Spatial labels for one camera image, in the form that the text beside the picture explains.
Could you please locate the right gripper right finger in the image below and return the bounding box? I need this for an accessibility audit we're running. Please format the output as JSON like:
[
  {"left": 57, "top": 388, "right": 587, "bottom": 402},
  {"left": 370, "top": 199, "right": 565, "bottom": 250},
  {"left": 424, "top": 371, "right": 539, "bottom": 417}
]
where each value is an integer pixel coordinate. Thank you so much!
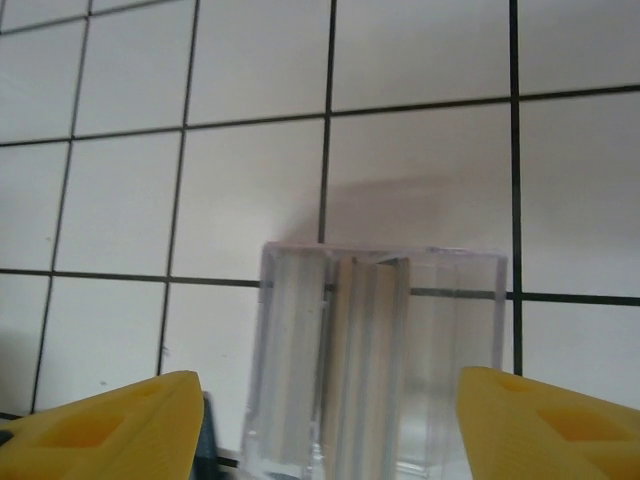
[{"left": 458, "top": 366, "right": 640, "bottom": 480}]

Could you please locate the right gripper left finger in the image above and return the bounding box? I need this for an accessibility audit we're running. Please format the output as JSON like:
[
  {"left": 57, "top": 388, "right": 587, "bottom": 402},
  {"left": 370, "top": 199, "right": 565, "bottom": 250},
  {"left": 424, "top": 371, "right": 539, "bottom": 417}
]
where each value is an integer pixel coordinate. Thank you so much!
[{"left": 0, "top": 369, "right": 204, "bottom": 480}]

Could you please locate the clear acrylic card box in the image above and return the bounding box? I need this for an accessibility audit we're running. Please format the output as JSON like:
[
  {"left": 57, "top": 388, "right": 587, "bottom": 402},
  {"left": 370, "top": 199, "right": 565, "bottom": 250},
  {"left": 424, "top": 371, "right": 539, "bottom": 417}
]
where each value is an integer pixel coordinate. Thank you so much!
[{"left": 239, "top": 241, "right": 511, "bottom": 480}]

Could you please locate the gold credit card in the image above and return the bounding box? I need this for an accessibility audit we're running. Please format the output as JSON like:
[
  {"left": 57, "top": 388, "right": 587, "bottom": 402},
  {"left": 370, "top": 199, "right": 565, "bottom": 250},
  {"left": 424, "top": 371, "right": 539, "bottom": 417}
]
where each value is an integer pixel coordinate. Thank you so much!
[{"left": 372, "top": 257, "right": 412, "bottom": 480}]

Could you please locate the beige credit card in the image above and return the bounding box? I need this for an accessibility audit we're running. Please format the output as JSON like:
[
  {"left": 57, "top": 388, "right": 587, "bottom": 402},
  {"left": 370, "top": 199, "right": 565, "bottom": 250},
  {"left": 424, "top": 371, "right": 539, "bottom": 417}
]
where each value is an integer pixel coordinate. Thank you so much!
[{"left": 324, "top": 257, "right": 377, "bottom": 480}]

